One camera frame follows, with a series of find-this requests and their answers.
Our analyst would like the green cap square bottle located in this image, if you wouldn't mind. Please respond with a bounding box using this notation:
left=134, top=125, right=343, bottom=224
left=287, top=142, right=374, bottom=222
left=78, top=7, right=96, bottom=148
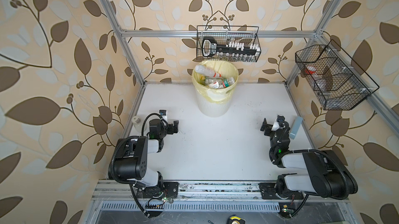
left=204, top=77, right=215, bottom=86

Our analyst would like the pink label clear bottle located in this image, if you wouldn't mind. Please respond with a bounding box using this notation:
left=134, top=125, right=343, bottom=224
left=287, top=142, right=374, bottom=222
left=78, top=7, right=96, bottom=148
left=194, top=65, right=221, bottom=78

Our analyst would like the orange label clear bottle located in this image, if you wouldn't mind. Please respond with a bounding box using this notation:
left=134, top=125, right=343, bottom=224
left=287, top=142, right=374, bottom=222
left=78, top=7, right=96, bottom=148
left=207, top=77, right=235, bottom=89

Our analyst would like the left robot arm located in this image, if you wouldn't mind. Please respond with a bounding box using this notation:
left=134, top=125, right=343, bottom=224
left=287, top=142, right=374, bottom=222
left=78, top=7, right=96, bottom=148
left=108, top=118, right=179, bottom=191

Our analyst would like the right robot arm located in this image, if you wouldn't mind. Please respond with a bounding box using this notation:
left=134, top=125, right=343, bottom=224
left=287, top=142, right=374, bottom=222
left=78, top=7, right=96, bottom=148
left=260, top=115, right=358, bottom=200

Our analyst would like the white ribbed waste bin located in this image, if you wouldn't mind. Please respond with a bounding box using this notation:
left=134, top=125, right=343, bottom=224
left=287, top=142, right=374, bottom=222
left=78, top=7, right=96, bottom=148
left=195, top=77, right=232, bottom=117

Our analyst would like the white cylinder at edge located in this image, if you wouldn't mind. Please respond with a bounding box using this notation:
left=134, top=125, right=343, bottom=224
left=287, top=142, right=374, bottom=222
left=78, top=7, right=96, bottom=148
left=132, top=116, right=141, bottom=125

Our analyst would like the grey blue rectangular block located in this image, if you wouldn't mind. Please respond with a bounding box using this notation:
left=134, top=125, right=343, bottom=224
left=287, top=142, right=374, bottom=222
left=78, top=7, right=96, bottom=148
left=289, top=116, right=303, bottom=140

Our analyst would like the red capped jar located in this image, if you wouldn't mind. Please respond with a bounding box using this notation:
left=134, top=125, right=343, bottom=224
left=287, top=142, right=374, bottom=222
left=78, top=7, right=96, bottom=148
left=304, top=65, right=318, bottom=75

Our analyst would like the yellow black tape measure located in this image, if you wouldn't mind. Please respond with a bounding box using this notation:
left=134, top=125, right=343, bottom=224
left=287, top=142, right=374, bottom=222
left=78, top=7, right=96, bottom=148
left=227, top=215, right=246, bottom=224

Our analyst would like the black socket set holder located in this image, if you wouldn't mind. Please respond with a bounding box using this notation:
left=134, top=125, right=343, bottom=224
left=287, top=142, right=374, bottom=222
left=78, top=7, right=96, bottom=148
left=199, top=37, right=261, bottom=59

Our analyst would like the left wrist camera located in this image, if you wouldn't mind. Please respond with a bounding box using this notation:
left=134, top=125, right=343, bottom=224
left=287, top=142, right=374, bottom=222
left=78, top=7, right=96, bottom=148
left=159, top=110, right=167, bottom=121

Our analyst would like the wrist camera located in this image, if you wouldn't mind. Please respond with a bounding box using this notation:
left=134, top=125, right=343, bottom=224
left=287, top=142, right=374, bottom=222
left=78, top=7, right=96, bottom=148
left=159, top=110, right=167, bottom=121
left=271, top=115, right=285, bottom=131

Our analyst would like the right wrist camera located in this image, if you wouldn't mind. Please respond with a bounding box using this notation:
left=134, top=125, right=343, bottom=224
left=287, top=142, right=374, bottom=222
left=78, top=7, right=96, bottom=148
left=271, top=115, right=285, bottom=131

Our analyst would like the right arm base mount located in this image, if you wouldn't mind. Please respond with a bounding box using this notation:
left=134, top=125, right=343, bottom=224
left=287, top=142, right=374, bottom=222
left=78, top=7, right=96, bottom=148
left=258, top=182, right=304, bottom=201

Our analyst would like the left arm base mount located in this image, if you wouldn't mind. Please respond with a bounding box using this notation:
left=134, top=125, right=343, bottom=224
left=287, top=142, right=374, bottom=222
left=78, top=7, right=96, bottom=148
left=137, top=181, right=179, bottom=199

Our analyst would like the black wire basket right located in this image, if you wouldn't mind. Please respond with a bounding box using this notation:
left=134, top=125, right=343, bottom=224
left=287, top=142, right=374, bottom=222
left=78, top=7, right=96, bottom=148
left=295, top=40, right=380, bottom=111

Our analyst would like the black wire basket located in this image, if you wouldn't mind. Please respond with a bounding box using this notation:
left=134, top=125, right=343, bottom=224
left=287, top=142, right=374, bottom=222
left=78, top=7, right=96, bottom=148
left=295, top=40, right=380, bottom=111
left=196, top=25, right=261, bottom=63

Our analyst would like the black wire basket rear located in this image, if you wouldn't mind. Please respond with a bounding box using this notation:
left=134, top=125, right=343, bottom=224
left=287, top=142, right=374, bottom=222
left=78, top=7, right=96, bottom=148
left=196, top=25, right=261, bottom=63

